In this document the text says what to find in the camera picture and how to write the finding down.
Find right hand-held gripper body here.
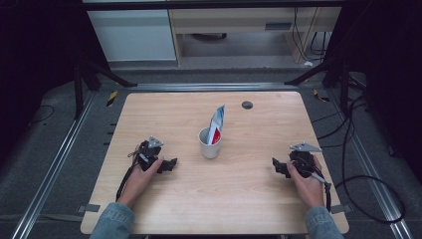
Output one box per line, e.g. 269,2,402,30
289,141,323,179

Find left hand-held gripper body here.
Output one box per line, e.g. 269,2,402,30
137,135,164,172

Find white cup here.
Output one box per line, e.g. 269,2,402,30
197,126,223,160

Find toothpaste tube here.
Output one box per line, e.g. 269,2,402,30
205,104,227,146

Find person's left hand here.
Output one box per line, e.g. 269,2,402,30
117,143,163,210

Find person's right hand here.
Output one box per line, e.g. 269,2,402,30
286,155,325,211

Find grey tape piece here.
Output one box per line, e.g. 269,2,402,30
329,203,353,215
77,203,102,214

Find yellow black tape strip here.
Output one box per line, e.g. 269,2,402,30
105,90,119,108
312,88,331,104

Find black metal stand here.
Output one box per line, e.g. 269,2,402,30
284,58,366,115
72,54,139,120

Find white cabinet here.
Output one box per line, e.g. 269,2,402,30
87,8,178,63

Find left hand-held gripper black cable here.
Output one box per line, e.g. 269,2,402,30
115,150,141,202

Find long black floor cable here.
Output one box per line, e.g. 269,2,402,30
311,94,408,224

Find aluminium floor rail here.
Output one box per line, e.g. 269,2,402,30
10,91,98,239
325,89,414,239
126,82,300,94

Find thin black floor cable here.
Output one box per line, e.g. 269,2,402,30
24,104,56,130

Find black cables behind desk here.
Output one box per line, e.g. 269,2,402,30
291,6,333,63

